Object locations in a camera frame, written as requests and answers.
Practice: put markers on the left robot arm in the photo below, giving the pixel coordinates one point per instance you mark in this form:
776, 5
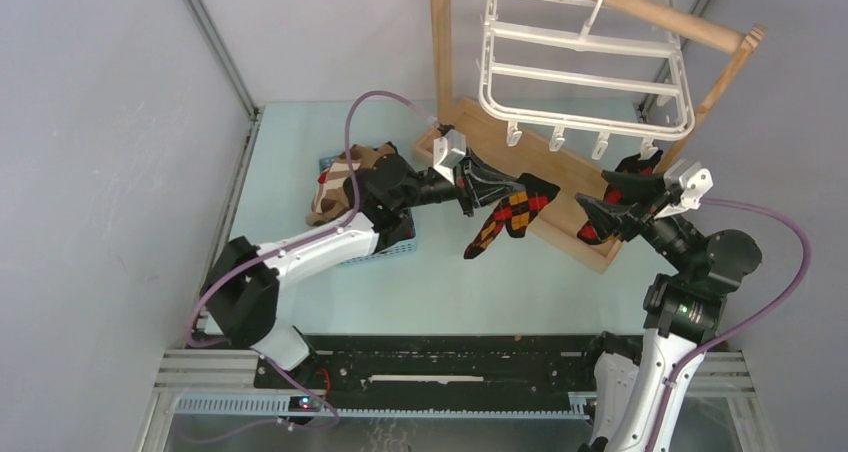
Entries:
241, 294

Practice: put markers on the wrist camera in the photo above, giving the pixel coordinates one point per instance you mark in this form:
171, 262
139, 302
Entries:
688, 181
448, 152

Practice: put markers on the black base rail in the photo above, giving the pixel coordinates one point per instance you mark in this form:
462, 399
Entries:
465, 374

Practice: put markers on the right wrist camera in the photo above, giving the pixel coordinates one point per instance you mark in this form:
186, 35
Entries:
688, 181

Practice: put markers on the red black argyle sock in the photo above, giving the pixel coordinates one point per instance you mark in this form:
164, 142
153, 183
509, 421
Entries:
633, 164

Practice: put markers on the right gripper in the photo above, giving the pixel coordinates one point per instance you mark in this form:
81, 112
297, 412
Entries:
608, 217

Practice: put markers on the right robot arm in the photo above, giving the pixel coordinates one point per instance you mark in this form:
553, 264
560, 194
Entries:
640, 395

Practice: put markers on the pile of socks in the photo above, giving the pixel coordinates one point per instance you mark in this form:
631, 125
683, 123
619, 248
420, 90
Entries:
330, 201

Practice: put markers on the white plastic clip hanger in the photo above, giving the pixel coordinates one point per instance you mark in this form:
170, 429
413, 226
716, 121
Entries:
505, 87

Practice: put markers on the light blue perforated basket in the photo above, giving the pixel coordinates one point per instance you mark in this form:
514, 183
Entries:
407, 245

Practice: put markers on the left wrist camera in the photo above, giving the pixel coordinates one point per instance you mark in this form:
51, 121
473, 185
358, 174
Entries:
448, 152

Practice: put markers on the wooden hanger stand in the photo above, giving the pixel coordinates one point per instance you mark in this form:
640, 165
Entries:
530, 164

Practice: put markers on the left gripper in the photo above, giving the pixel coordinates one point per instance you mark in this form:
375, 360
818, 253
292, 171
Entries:
478, 184

